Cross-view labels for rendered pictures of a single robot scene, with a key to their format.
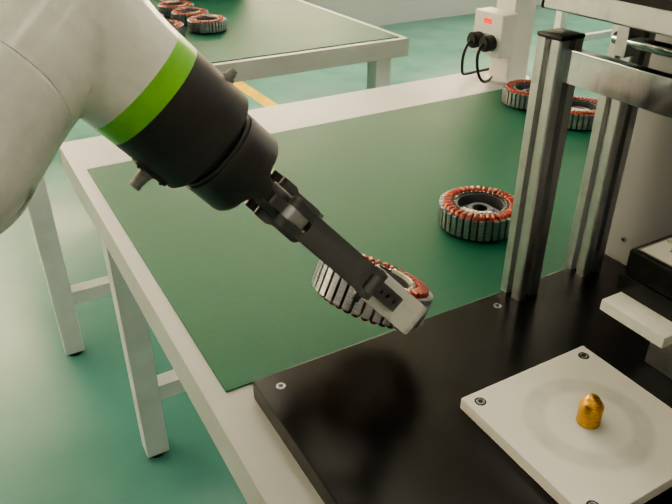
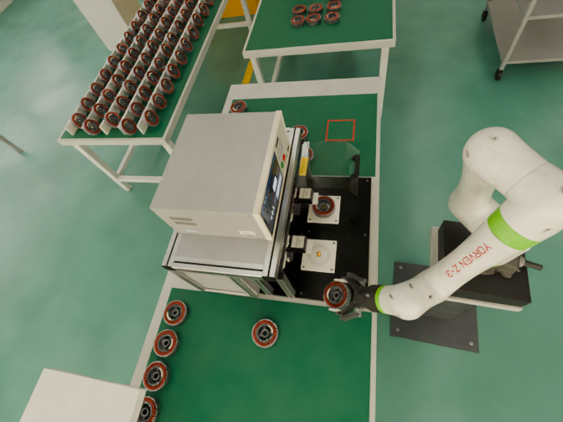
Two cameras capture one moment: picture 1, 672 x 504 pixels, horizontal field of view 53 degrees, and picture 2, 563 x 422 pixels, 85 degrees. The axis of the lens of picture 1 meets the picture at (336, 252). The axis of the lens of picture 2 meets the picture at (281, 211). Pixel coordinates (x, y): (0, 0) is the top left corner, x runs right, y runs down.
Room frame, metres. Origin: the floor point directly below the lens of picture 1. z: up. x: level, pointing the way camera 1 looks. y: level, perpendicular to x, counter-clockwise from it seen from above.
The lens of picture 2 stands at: (0.76, 0.18, 2.11)
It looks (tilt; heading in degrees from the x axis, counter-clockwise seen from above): 59 degrees down; 238
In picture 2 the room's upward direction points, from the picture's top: 22 degrees counter-clockwise
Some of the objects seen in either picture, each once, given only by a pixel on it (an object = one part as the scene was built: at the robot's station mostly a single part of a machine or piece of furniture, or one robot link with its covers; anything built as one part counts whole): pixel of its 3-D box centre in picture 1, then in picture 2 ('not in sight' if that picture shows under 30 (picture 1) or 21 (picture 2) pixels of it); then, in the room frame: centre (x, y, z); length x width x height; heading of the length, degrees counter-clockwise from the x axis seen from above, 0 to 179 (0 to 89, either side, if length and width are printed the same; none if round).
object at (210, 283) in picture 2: not in sight; (216, 281); (0.79, -0.46, 0.91); 0.28 x 0.03 x 0.32; 120
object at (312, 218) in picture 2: not in sight; (323, 208); (0.21, -0.33, 0.78); 0.15 x 0.15 x 0.01; 30
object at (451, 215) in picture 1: (479, 212); (265, 333); (0.83, -0.20, 0.77); 0.11 x 0.11 x 0.04
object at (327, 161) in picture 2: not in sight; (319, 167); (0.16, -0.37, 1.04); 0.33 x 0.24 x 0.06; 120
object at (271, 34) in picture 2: not in sight; (328, 22); (-1.65, -1.62, 0.38); 1.85 x 1.10 x 0.75; 30
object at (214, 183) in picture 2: not in sight; (228, 173); (0.46, -0.56, 1.22); 0.44 x 0.39 x 0.20; 30
